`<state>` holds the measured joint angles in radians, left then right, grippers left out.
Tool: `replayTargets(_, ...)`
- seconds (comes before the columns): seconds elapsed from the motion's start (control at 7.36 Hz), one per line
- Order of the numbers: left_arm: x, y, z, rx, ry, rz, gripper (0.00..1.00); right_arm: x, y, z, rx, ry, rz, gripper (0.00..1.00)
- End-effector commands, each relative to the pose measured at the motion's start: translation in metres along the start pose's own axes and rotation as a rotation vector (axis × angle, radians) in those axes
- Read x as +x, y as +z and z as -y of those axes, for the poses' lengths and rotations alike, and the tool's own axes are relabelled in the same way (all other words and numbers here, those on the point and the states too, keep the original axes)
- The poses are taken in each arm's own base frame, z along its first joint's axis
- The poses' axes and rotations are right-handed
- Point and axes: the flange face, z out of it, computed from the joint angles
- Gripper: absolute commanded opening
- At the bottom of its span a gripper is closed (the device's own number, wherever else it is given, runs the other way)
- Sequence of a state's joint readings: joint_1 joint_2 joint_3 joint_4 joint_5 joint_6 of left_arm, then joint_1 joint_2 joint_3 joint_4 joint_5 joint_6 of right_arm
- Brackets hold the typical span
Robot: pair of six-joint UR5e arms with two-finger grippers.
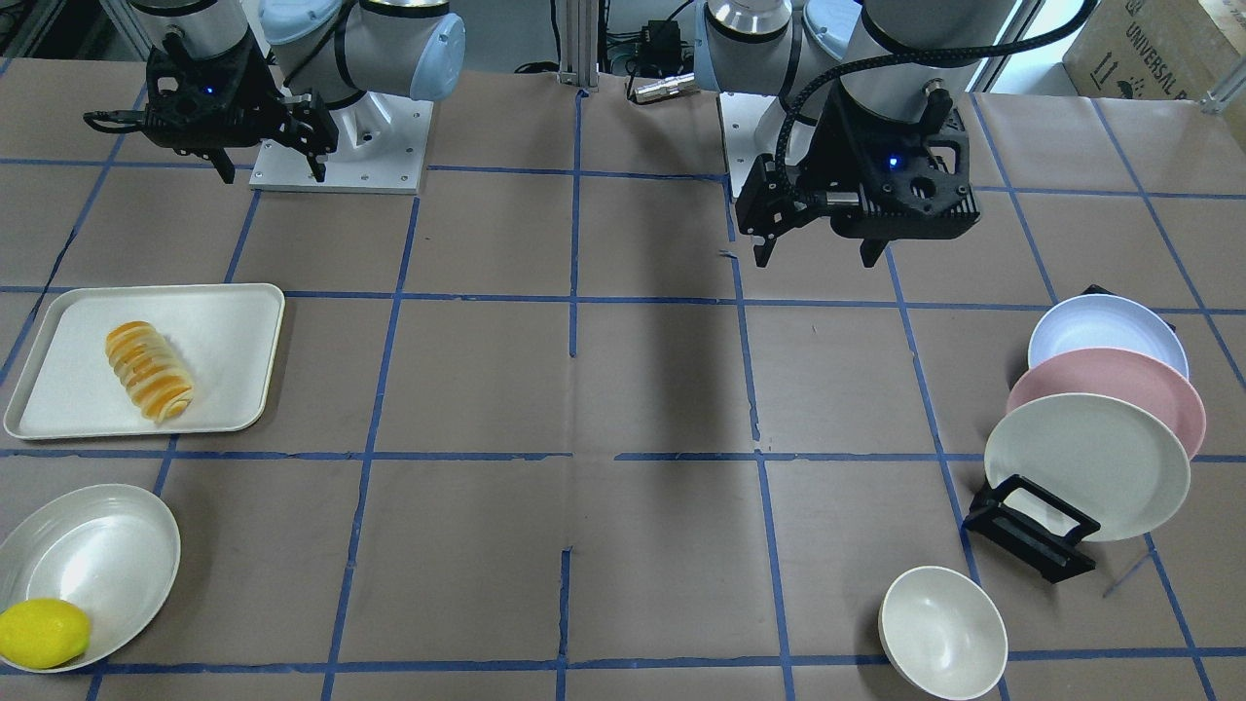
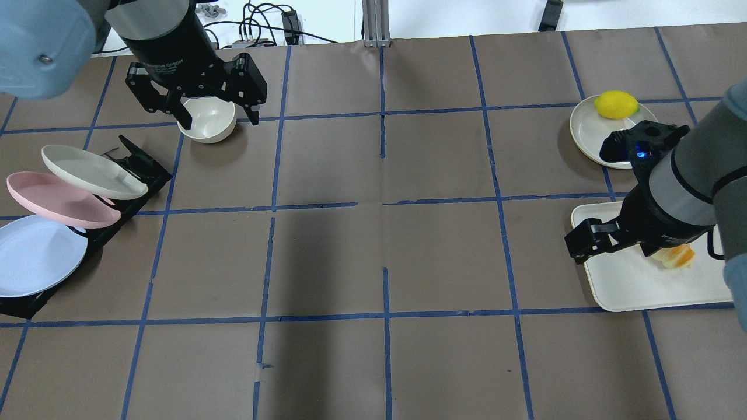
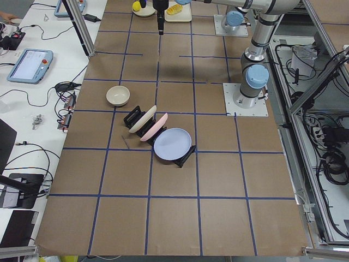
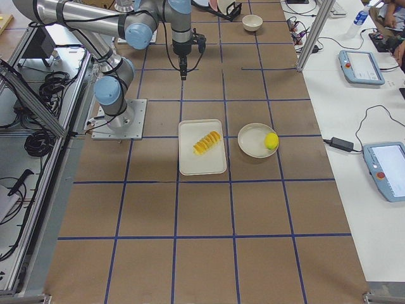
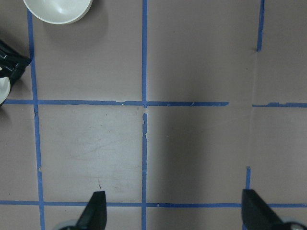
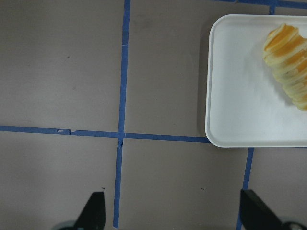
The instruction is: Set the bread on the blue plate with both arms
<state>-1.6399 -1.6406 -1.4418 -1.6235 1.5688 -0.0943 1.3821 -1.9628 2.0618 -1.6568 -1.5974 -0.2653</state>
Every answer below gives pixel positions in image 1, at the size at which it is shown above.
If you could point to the yellow lemon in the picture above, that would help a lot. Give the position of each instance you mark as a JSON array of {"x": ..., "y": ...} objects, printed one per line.
[{"x": 43, "y": 633}]

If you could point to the pink plate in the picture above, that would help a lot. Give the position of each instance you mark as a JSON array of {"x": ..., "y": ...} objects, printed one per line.
[{"x": 1126, "y": 375}]

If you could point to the striped orange bread roll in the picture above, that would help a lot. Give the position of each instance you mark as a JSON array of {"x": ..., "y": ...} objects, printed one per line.
[{"x": 156, "y": 380}]

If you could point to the cardboard box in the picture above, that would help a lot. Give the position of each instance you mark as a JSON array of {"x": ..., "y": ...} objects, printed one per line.
[{"x": 1155, "y": 49}]

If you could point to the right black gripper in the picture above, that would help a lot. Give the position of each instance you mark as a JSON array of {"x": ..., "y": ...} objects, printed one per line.
[{"x": 261, "y": 94}]

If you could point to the silver metal connector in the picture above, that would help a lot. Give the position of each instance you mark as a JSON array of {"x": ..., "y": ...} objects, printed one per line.
[{"x": 667, "y": 88}]

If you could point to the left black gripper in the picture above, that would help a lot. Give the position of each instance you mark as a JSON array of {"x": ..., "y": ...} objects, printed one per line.
[{"x": 835, "y": 146}]

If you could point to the black plate rack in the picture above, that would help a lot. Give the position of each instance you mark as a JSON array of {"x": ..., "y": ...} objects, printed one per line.
[{"x": 1055, "y": 557}]

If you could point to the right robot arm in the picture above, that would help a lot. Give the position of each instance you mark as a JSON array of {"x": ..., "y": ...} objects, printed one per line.
[{"x": 337, "y": 96}]

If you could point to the large cream bowl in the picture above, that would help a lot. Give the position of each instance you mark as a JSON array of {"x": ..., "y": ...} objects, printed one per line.
[{"x": 113, "y": 550}]

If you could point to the cream rectangular tray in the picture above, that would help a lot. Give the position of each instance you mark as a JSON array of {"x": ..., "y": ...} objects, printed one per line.
[{"x": 226, "y": 334}]

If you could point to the cream plate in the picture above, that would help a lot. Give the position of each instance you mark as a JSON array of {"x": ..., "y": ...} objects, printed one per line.
[{"x": 1111, "y": 460}]

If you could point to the light blue plate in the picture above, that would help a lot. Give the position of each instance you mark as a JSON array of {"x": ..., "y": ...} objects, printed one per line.
[{"x": 1105, "y": 321}]

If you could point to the black power adapter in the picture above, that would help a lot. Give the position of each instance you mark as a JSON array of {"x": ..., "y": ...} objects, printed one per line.
[{"x": 660, "y": 51}]

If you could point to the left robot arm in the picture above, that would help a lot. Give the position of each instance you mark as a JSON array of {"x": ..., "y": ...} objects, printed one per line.
[{"x": 886, "y": 54}]

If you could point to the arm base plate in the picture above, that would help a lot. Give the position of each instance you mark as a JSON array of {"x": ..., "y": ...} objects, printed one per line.
[
  {"x": 745, "y": 136},
  {"x": 382, "y": 143}
]

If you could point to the small cream bowl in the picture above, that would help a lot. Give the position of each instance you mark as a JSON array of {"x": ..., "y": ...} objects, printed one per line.
[{"x": 943, "y": 634}]

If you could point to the aluminium frame post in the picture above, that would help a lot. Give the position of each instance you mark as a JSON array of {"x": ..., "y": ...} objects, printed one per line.
[{"x": 579, "y": 38}]

